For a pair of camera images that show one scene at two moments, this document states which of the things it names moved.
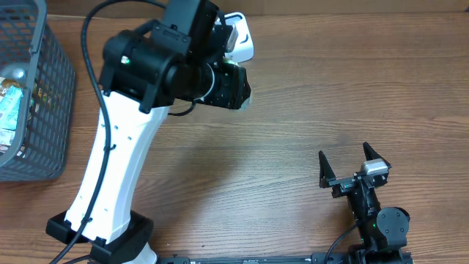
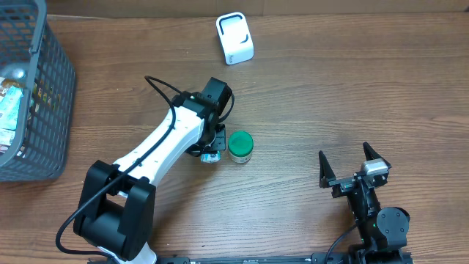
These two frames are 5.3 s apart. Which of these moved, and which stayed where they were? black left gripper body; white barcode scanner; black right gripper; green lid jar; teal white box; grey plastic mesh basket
Moved: black left gripper body; green lid jar
Stayed: black right gripper; grey plastic mesh basket; white barcode scanner; teal white box
